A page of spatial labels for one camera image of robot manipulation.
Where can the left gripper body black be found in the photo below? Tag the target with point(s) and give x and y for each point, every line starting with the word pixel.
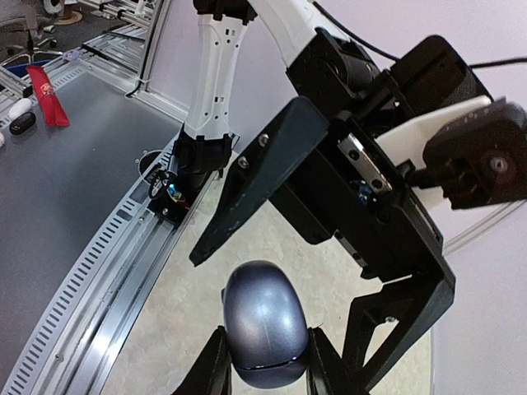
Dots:
pixel 339 184

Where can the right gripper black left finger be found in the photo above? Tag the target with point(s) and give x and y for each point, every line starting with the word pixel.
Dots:
pixel 210 374

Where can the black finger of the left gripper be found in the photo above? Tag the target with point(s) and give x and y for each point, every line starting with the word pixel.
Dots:
pixel 416 304
pixel 260 170

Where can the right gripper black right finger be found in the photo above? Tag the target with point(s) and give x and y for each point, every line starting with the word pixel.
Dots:
pixel 328 372

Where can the blue-grey earbud charging case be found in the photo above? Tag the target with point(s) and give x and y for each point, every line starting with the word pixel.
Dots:
pixel 265 326

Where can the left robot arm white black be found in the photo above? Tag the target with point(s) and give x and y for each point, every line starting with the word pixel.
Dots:
pixel 325 277

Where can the black earbud charging case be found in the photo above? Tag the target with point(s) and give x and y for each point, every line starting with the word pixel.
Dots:
pixel 22 123

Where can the white earbud charging case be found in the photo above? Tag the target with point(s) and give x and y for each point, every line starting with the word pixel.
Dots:
pixel 21 107

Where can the red cloth pouch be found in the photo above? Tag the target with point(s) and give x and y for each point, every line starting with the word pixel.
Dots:
pixel 54 114

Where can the office chair base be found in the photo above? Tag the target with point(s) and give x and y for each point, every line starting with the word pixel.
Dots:
pixel 28 18

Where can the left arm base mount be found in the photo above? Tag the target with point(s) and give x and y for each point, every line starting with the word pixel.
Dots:
pixel 171 195

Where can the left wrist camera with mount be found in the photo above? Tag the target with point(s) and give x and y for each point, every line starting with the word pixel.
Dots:
pixel 472 154

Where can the aluminium front rail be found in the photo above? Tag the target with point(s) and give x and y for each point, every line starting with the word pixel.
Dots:
pixel 77 339

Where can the left aluminium frame post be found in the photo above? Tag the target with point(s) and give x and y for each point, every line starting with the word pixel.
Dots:
pixel 172 26

